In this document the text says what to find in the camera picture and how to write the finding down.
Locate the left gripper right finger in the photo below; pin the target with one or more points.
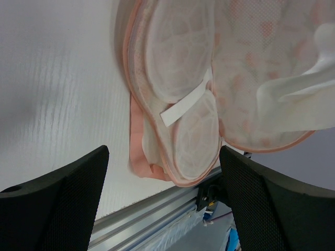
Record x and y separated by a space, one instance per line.
273 211

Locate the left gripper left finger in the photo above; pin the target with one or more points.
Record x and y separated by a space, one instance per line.
55 211

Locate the white bra from bag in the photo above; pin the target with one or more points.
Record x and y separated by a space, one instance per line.
305 102

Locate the floral mesh laundry bag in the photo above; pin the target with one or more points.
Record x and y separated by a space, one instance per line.
194 69

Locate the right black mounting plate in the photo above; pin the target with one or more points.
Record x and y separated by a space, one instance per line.
211 191

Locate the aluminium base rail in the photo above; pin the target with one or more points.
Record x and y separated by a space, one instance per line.
132 226

